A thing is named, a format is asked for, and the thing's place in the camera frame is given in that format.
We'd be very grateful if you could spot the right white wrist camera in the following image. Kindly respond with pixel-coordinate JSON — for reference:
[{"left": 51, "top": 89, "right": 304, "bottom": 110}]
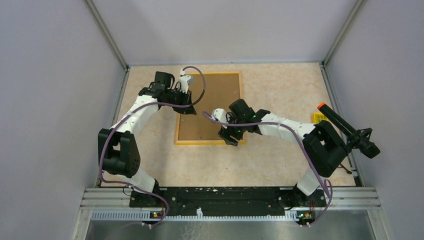
[{"left": 210, "top": 108, "right": 229, "bottom": 129}]

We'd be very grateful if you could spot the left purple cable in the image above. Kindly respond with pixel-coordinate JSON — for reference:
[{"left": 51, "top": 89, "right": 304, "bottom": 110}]
[{"left": 98, "top": 65, "right": 207, "bottom": 229}]

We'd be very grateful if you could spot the black mini tripod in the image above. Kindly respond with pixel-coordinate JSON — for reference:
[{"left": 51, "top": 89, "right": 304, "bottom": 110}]
[{"left": 338, "top": 163, "right": 353, "bottom": 175}]

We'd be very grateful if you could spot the aluminium front rail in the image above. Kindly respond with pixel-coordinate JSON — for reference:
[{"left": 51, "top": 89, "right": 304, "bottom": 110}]
[{"left": 79, "top": 187, "right": 382, "bottom": 210}]

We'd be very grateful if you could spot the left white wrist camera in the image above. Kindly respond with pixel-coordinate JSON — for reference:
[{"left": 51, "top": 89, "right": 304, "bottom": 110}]
[{"left": 177, "top": 69, "right": 195, "bottom": 94}]

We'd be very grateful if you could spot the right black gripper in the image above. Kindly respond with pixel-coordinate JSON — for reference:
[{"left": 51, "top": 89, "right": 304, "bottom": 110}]
[{"left": 218, "top": 112, "right": 247, "bottom": 146}]

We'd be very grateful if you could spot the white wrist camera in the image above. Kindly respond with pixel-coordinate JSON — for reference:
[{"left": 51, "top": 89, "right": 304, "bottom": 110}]
[
  {"left": 177, "top": 69, "right": 195, "bottom": 94},
  {"left": 210, "top": 108, "right": 229, "bottom": 129}
]

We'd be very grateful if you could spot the yellow picture frame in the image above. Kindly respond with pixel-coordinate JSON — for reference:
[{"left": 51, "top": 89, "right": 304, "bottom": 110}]
[{"left": 174, "top": 72, "right": 244, "bottom": 146}]

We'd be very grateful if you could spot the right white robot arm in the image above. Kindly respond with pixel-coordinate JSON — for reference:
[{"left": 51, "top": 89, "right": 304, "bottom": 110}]
[{"left": 211, "top": 99, "right": 348, "bottom": 206}]

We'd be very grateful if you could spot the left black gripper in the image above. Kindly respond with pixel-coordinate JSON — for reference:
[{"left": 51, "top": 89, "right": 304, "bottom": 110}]
[{"left": 163, "top": 87, "right": 196, "bottom": 115}]

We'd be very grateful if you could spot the white cable duct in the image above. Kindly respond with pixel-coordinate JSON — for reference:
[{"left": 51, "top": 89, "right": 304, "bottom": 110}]
[{"left": 90, "top": 209, "right": 299, "bottom": 222}]

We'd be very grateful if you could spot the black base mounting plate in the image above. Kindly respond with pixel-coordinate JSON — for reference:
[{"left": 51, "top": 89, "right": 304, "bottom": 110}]
[{"left": 129, "top": 186, "right": 327, "bottom": 217}]

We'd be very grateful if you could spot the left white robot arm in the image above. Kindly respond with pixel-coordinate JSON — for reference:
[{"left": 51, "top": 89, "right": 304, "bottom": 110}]
[{"left": 97, "top": 70, "right": 197, "bottom": 207}]

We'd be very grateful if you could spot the yellow screw box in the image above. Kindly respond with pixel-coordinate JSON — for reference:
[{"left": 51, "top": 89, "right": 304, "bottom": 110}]
[{"left": 311, "top": 112, "right": 328, "bottom": 124}]

